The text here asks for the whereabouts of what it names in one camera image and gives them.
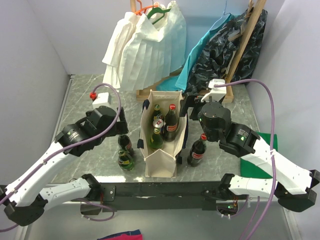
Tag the green cloth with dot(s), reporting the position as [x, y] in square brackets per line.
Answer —
[248, 169]

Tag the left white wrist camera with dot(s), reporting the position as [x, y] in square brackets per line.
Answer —
[100, 99]

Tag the cola glass bottle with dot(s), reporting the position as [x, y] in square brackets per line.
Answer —
[170, 124]

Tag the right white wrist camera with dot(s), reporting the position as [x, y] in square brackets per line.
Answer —
[216, 92]

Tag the white pleated garment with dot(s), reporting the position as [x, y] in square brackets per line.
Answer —
[143, 50]

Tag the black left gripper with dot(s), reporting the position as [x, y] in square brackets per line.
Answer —
[120, 127]

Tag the dark patterned garment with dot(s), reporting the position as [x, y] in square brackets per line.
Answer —
[219, 50]

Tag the cream canvas tote bag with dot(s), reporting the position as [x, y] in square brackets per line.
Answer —
[162, 163]

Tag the orange hanger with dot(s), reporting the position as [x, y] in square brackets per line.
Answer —
[138, 8]

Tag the green bottle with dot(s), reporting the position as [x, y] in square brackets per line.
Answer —
[157, 114]
[125, 161]
[156, 140]

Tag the wooden clothes rack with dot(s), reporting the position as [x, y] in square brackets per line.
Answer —
[254, 12]

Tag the black base beam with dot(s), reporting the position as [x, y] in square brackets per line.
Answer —
[125, 196]

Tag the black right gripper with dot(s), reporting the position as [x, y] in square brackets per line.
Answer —
[184, 105]

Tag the silver beverage can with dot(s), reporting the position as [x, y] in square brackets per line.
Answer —
[158, 124]

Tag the blue wire hanger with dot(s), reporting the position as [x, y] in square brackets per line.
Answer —
[223, 17]

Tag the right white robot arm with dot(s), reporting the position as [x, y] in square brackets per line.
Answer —
[289, 183]

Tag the pink and blue cloth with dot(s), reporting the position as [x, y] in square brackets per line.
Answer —
[126, 235]

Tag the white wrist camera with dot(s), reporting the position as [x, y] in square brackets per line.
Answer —
[216, 92]
[100, 99]

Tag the teal shirt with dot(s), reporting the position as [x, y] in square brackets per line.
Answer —
[179, 82]

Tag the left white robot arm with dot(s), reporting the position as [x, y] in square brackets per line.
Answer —
[27, 198]

